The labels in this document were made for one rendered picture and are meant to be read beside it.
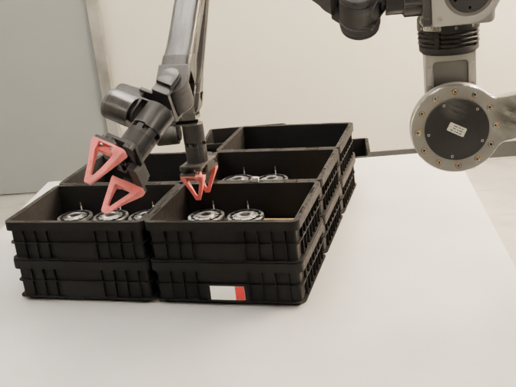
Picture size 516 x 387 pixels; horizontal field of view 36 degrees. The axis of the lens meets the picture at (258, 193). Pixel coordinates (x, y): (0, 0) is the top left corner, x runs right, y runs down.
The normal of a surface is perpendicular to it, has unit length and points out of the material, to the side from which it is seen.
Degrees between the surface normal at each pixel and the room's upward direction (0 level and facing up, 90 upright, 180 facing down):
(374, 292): 0
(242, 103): 90
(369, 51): 90
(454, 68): 90
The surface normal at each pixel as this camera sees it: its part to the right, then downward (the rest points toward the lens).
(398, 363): -0.11, -0.94
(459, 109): -0.07, 0.33
